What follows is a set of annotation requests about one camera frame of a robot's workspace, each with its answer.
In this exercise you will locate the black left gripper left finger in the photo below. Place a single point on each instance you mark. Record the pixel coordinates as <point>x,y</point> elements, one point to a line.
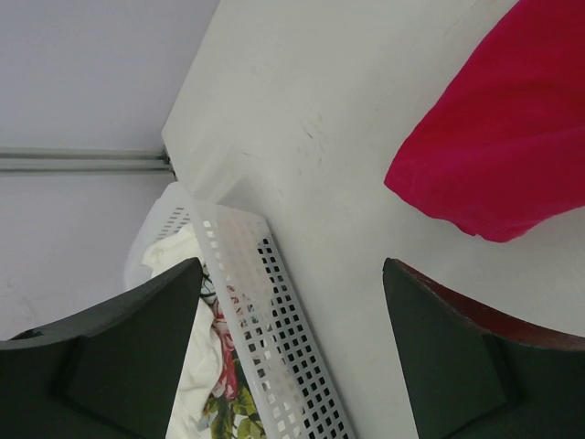
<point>110,371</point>

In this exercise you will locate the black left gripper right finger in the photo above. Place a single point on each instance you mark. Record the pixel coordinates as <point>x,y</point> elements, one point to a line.
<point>472,371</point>

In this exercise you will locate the magenta t-shirt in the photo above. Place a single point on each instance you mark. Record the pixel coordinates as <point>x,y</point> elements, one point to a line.
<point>502,150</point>

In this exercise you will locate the white floral print t-shirt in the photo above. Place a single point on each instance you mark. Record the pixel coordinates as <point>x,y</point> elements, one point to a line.
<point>210,356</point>

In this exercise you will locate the white plastic laundry basket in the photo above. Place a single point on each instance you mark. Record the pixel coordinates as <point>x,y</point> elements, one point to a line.
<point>275,383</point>

